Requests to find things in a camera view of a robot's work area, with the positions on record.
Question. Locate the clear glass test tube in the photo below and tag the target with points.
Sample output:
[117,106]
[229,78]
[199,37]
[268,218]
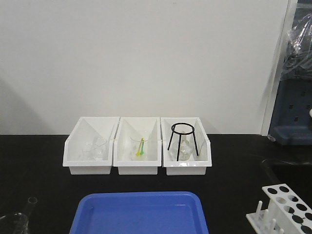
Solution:
[26,213]

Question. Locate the clear plastic bag of tubes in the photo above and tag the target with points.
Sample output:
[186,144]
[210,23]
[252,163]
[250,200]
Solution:
[298,60]

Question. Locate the white test tube rack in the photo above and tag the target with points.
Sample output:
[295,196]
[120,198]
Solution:
[286,213]

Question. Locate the middle white storage bin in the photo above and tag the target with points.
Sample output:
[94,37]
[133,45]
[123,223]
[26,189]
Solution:
[129,134]

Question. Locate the white storage bin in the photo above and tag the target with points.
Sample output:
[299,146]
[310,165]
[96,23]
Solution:
[196,165]
[85,130]
[129,134]

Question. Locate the glass flask in bin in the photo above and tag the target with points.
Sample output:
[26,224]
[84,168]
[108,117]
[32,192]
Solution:
[180,148]

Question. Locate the right white storage bin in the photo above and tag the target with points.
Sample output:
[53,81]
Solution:
[196,165]

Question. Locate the glassware in left bin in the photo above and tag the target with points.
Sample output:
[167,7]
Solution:
[94,150]

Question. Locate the left white storage bin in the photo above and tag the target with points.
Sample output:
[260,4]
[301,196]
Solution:
[85,130]

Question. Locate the blue plastic tray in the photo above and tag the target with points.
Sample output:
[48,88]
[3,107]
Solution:
[177,212]

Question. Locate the black lab sink basin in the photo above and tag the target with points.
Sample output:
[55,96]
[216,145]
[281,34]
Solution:
[297,175]

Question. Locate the clear glass beaker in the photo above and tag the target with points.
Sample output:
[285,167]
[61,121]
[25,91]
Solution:
[14,223]

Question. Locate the black wire tripod stand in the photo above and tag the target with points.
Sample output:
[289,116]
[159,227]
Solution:
[180,132]

